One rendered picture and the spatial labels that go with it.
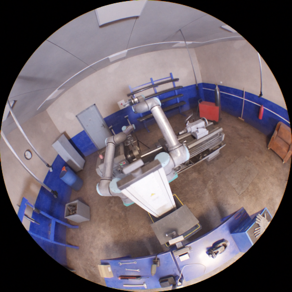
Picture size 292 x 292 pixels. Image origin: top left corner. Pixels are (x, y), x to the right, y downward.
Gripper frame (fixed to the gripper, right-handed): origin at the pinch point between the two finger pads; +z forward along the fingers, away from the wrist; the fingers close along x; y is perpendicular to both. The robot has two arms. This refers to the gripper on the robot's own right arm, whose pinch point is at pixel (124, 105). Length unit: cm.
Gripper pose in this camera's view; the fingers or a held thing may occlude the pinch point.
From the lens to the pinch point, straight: 162.5
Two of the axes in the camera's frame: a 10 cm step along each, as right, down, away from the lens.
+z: -9.1, 4.1, -0.1
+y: 4.1, 9.1, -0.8
